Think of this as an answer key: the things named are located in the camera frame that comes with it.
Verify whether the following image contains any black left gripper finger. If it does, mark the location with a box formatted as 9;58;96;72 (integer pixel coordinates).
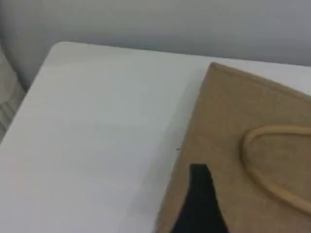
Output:
171;163;229;233

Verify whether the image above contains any brown jute tote bag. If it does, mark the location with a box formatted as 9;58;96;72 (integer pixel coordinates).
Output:
155;62;311;233

